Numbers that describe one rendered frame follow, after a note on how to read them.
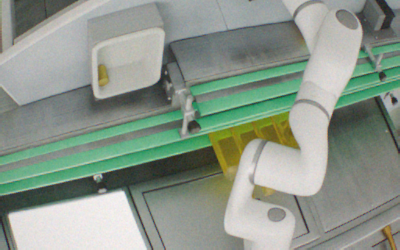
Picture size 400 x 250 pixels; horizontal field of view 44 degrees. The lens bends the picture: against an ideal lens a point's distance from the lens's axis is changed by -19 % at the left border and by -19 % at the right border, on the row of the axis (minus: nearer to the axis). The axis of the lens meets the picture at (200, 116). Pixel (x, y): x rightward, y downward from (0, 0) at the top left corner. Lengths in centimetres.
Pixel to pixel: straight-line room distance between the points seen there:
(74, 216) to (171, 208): 28
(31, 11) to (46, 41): 72
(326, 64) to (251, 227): 34
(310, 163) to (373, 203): 77
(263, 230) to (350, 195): 71
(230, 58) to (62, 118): 46
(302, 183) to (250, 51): 55
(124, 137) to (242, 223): 51
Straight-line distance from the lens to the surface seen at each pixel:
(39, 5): 206
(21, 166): 147
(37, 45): 135
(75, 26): 133
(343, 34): 111
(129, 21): 131
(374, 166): 183
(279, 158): 107
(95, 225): 155
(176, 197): 159
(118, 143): 147
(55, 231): 155
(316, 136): 104
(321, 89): 110
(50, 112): 151
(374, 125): 191
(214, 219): 158
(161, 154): 154
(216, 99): 144
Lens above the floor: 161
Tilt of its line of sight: 27 degrees down
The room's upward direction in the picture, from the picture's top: 158 degrees clockwise
